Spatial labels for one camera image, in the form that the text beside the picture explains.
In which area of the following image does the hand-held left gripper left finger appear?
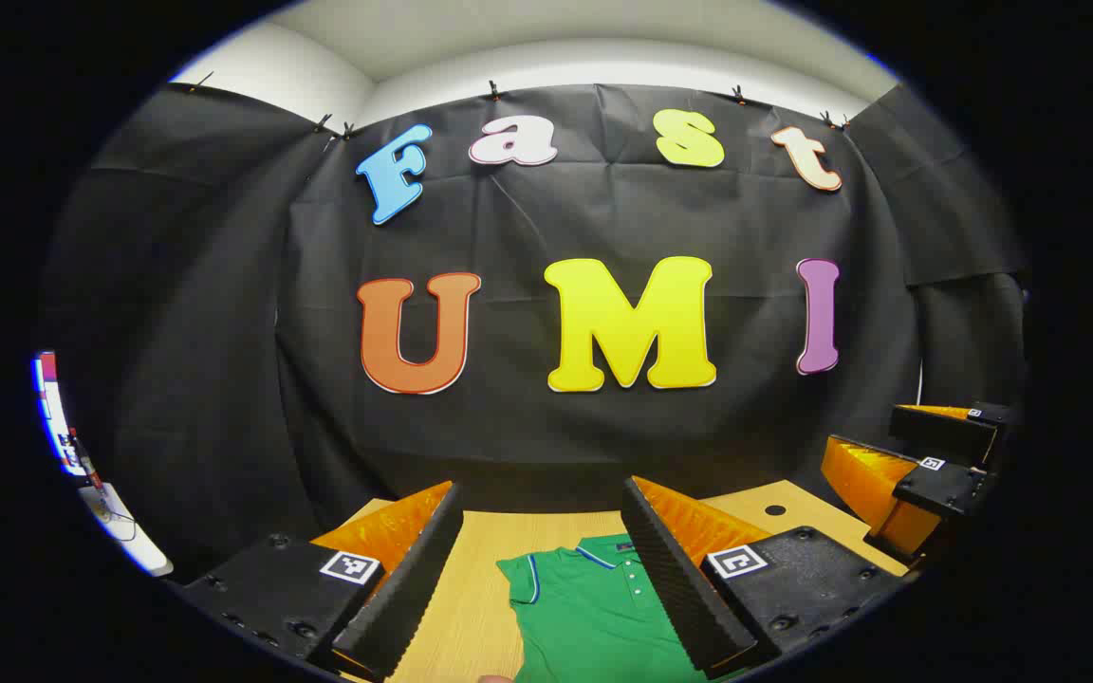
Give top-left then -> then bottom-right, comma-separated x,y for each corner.
172,480 -> 465,682

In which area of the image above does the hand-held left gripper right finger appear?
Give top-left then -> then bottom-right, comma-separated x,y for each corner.
619,475 -> 910,680

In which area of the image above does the green T-shirt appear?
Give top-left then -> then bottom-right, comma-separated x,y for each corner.
496,534 -> 747,683

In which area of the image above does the white side table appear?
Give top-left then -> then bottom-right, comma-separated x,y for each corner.
80,482 -> 174,578

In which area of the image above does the small red black tool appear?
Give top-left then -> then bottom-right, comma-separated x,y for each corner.
70,429 -> 109,499

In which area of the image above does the black backdrop cloth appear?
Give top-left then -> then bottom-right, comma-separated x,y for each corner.
39,81 -> 1031,580

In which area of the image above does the bright monitor screen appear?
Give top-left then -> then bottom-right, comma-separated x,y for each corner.
31,351 -> 87,477

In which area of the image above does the row of black cloth clips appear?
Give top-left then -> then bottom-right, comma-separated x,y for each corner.
188,71 -> 851,138

